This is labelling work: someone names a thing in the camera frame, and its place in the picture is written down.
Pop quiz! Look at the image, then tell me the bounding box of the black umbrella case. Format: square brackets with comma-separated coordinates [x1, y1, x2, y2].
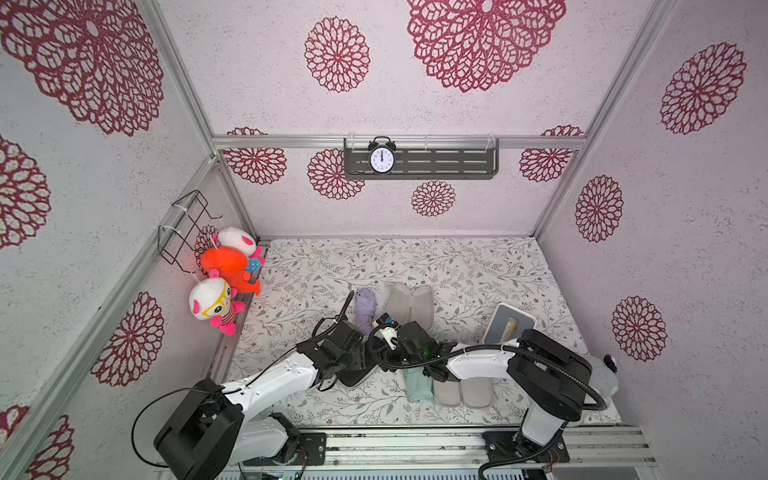
[337, 336, 386, 388]

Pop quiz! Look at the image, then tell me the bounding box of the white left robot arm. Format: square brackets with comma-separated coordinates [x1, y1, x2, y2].
[153, 320, 365, 479]

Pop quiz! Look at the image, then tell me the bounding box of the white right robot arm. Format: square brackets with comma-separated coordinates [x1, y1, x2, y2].
[366, 320, 608, 447]

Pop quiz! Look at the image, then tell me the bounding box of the mint green folded umbrella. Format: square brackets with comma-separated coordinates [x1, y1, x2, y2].
[403, 368, 433, 403]

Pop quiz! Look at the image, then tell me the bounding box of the open mint umbrella case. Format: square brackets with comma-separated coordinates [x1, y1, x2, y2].
[432, 378, 494, 409]

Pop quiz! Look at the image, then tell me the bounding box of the white rimmed grey tray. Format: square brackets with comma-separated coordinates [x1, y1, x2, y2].
[481, 303, 537, 344]

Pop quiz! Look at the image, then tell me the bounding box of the beige roll in tray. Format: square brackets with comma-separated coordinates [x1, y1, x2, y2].
[501, 318, 519, 343]

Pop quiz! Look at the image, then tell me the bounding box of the white plush with yellow glasses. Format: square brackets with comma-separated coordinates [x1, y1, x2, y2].
[188, 277, 245, 336]

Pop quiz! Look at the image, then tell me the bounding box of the orange plush whale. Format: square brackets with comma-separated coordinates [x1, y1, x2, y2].
[200, 246, 261, 295]

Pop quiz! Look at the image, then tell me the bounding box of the white pink plush doll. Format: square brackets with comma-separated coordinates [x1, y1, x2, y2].
[213, 227, 265, 273]

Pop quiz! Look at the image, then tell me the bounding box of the black alarm clock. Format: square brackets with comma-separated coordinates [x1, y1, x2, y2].
[368, 135, 397, 174]

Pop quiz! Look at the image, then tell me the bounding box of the grey husky plush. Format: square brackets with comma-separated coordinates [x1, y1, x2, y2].
[585, 354, 619, 401]

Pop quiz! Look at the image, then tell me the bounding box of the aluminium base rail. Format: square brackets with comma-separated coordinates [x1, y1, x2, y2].
[220, 426, 663, 479]

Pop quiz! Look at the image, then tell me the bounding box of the grey wall shelf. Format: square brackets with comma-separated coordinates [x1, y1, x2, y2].
[342, 138, 499, 181]

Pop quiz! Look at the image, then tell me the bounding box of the black wire wall rack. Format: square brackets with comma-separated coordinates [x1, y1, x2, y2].
[156, 189, 223, 274]

